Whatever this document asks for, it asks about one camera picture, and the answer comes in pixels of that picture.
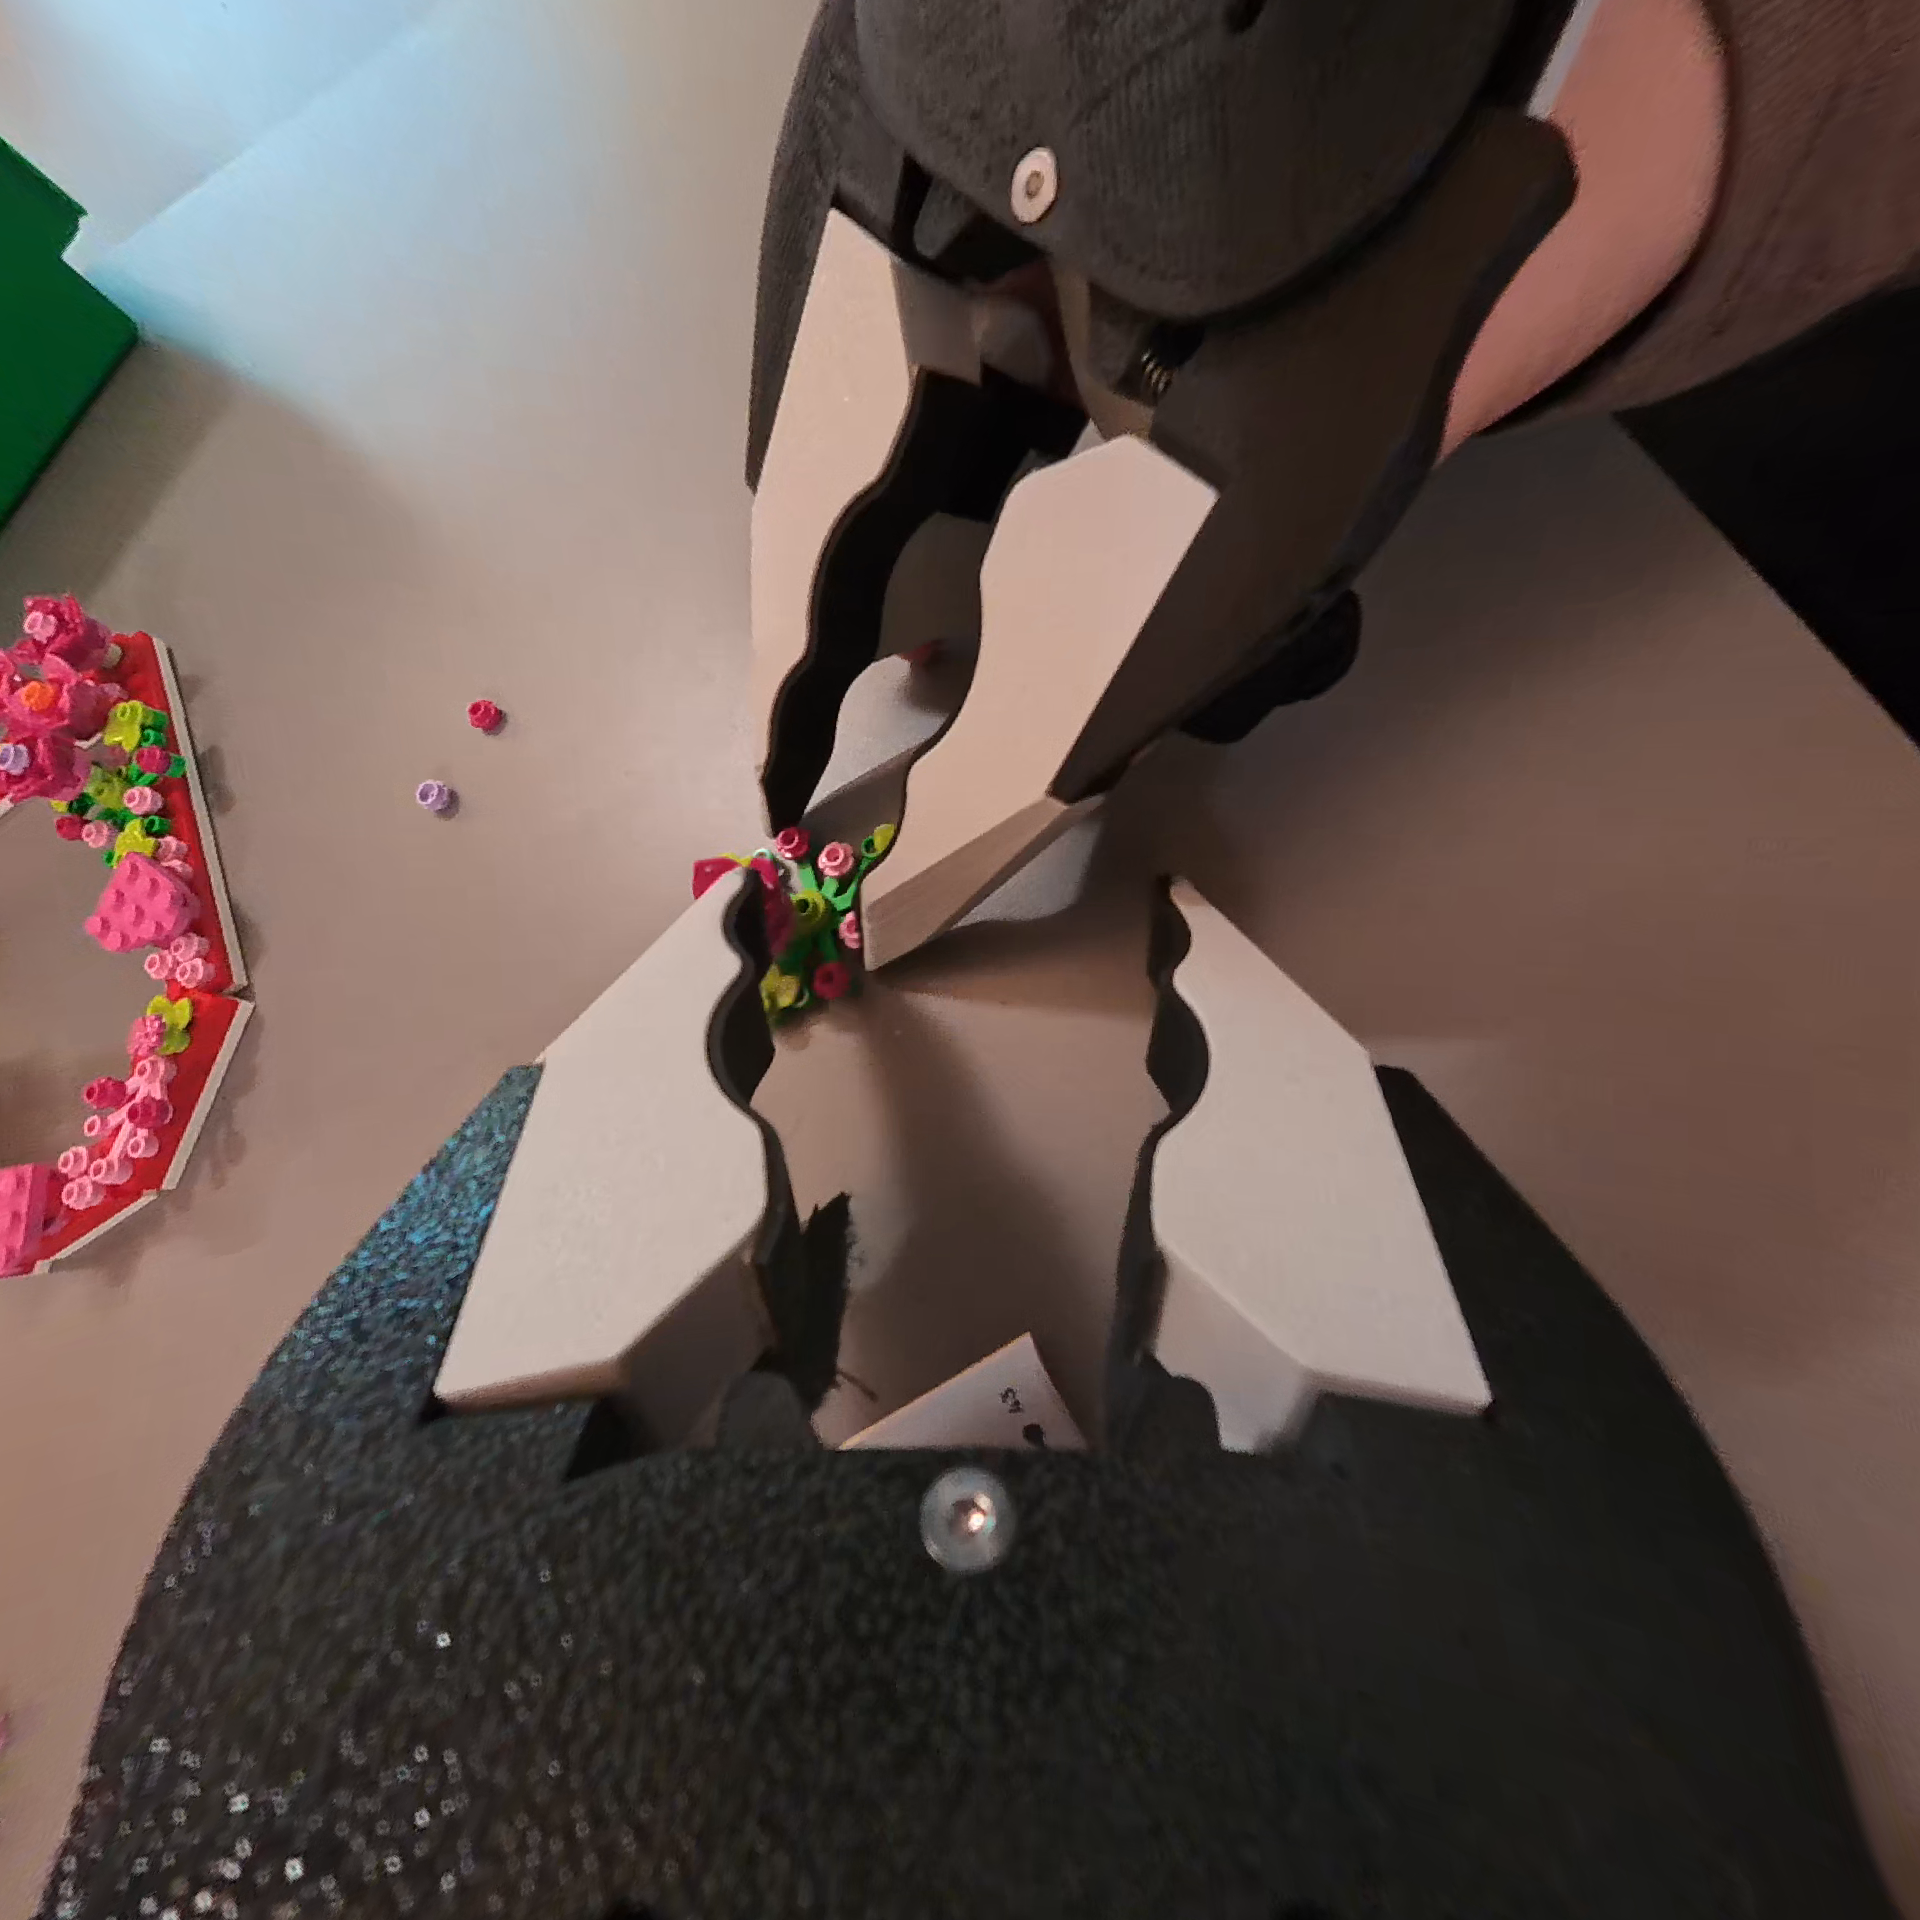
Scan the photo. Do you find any green box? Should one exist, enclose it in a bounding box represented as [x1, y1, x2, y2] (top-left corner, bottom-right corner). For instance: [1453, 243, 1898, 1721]
[0, 133, 141, 530]

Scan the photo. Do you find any white printed card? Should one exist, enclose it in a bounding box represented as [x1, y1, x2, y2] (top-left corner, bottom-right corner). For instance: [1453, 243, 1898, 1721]
[836, 1330, 1090, 1454]

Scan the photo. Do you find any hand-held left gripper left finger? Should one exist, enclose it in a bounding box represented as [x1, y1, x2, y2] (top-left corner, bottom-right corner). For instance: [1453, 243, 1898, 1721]
[431, 870, 858, 1451]

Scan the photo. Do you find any green lego flower stem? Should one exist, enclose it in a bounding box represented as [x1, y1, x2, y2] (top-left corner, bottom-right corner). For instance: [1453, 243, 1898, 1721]
[758, 823, 900, 1028]

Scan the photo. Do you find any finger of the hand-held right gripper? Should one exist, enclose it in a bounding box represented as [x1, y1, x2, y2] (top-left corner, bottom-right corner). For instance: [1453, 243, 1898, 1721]
[858, 432, 1221, 974]
[749, 200, 1055, 836]

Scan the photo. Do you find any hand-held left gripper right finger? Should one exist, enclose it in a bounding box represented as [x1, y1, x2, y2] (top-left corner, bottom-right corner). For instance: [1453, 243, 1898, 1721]
[1106, 874, 1497, 1454]

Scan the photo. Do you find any person's right hand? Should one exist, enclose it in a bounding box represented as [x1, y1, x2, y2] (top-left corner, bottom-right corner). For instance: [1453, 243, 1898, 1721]
[1447, 0, 1735, 444]

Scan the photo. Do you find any red heart lego frame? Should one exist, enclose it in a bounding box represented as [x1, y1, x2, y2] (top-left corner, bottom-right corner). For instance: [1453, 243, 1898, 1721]
[0, 590, 259, 1279]

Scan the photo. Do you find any person's right forearm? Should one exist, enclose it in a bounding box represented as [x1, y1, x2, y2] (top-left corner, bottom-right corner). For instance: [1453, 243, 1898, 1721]
[1561, 0, 1920, 429]

